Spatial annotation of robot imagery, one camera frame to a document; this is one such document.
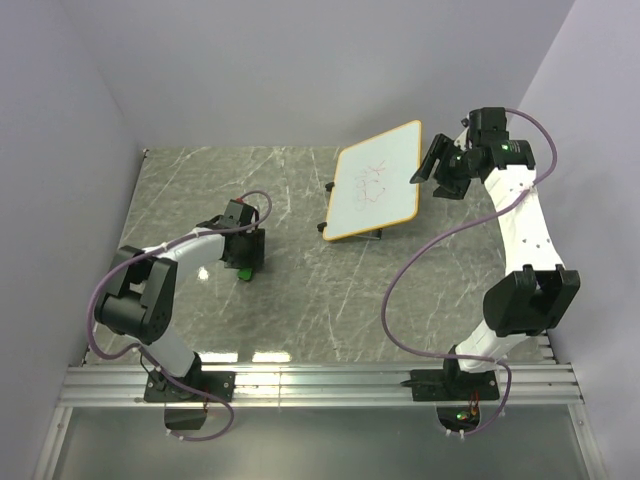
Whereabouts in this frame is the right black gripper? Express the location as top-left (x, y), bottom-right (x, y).
top-left (409, 134), bottom-right (479, 202)

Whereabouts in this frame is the green whiteboard eraser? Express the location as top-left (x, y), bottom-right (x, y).
top-left (237, 267), bottom-right (256, 282)

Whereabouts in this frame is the yellow framed whiteboard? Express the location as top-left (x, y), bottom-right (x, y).
top-left (322, 120), bottom-right (422, 241)

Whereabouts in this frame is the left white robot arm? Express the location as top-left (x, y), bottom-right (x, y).
top-left (90, 198), bottom-right (265, 403)

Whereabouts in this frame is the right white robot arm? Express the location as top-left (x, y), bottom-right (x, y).
top-left (410, 107), bottom-right (580, 400)

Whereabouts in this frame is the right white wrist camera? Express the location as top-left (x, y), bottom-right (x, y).
top-left (456, 116), bottom-right (471, 150)

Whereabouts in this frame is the metal wire board stand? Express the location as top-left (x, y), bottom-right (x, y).
top-left (316, 181), bottom-right (383, 240)

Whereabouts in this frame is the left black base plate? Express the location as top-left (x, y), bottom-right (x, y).
top-left (143, 371), bottom-right (236, 403)

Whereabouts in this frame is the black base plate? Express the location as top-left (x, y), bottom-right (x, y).
top-left (143, 371), bottom-right (236, 403)
top-left (401, 369), bottom-right (500, 402)

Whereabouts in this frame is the aluminium mounting rail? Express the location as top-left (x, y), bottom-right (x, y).
top-left (57, 363), bottom-right (584, 409)

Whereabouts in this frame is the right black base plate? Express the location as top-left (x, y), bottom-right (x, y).
top-left (401, 369), bottom-right (500, 402)

